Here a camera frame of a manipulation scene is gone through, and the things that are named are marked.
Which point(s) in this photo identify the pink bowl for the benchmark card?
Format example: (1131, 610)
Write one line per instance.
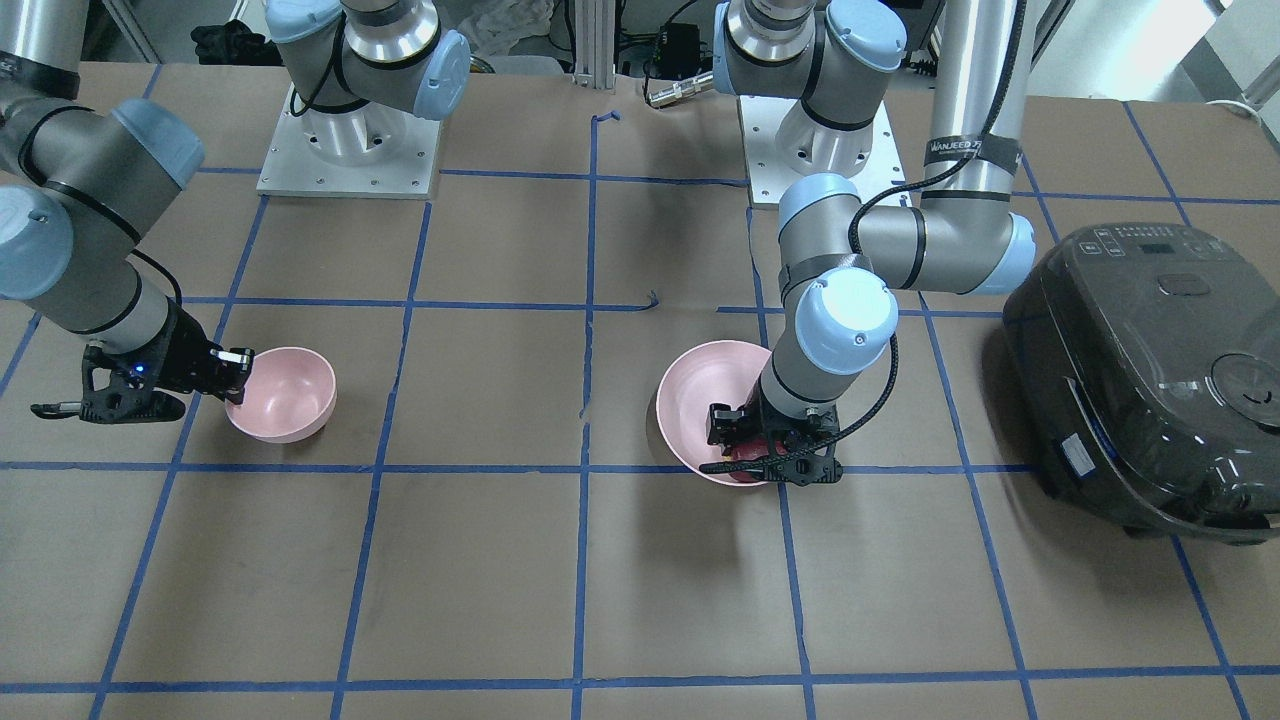
(291, 393)

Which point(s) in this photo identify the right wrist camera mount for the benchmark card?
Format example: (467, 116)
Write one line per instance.
(118, 389)

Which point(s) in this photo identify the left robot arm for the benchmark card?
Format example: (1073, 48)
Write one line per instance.
(844, 256)

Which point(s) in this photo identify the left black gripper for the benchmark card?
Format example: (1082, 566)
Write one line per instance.
(724, 424)

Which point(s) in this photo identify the dark grey rice cooker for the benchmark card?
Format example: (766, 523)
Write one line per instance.
(1147, 353)

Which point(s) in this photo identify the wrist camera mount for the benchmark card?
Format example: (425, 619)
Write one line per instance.
(118, 389)
(802, 471)

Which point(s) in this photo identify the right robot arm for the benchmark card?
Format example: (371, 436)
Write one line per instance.
(91, 185)

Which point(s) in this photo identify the aluminium frame post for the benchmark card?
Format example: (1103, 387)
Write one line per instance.
(594, 42)

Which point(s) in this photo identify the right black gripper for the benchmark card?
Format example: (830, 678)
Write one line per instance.
(183, 357)

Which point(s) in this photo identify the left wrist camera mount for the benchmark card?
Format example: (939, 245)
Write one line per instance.
(802, 471)

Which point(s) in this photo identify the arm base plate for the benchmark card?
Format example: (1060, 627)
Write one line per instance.
(369, 153)
(782, 145)

